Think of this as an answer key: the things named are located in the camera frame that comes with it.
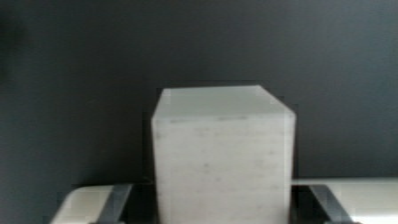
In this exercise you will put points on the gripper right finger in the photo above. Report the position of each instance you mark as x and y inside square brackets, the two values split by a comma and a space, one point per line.
[315, 207]

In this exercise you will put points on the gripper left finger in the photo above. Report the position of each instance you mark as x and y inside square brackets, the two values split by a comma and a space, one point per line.
[112, 208]

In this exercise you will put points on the white desk leg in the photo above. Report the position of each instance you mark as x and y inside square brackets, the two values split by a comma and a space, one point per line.
[222, 146]

